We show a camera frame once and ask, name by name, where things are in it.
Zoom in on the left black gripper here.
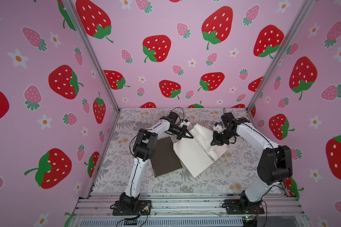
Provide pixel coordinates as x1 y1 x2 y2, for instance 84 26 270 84
169 126 194 141

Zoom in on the white spiral notebook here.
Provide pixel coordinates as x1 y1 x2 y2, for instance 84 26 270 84
173 124 228 178

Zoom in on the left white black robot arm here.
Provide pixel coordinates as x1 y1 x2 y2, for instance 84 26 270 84
119 111 194 209

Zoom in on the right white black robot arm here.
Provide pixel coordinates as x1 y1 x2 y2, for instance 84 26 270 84
210 112 293 208

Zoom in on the dark brown spiral notebook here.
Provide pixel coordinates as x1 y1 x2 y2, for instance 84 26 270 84
151 137 182 177

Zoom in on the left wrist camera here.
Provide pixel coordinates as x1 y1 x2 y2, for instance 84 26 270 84
182 119 193 129

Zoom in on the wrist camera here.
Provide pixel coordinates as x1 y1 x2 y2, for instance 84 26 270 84
182 119 193 129
213 122 224 132

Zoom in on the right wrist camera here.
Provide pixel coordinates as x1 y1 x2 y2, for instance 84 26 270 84
213 122 224 132

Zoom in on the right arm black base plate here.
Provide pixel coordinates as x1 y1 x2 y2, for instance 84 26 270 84
222 199 265 215

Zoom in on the aluminium frame rail base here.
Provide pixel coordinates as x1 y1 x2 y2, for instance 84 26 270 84
67 193 312 227

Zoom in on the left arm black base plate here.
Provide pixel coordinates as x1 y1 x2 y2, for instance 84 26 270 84
110 200 152 216

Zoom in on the right aluminium corner post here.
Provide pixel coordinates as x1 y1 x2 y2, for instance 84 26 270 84
246 0 315 113

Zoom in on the aluminium corner post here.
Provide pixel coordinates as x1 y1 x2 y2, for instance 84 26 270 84
63 0 120 113
246 0 315 113

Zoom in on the left aluminium corner post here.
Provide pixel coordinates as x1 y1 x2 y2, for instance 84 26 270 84
63 0 120 113

